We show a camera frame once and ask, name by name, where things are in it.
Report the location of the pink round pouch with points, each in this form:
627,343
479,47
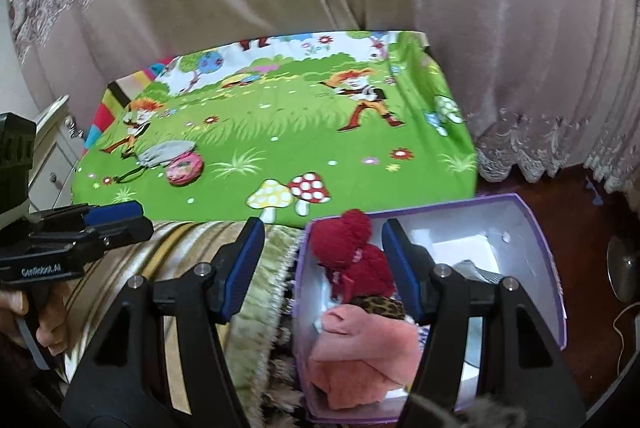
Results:
184,169

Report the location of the red knit hat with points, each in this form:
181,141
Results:
360,268

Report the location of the green cartoon printed blanket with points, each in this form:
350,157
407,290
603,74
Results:
300,123

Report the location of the round metal stand base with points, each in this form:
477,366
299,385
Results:
625,268

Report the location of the white carved dresser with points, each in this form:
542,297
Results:
55,158

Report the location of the striped velvet cushion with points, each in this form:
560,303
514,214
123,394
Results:
175,243

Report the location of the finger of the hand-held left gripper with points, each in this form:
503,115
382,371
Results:
125,232
115,212

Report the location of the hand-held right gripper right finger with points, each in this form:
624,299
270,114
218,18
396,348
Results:
400,263

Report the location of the pink towel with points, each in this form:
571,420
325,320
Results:
360,353

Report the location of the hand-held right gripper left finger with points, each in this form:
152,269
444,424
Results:
245,268

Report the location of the purple cardboard box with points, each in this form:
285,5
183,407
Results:
500,228

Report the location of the person's left hand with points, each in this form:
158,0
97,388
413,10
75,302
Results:
52,328

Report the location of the colourful striped sheet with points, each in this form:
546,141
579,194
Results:
107,113

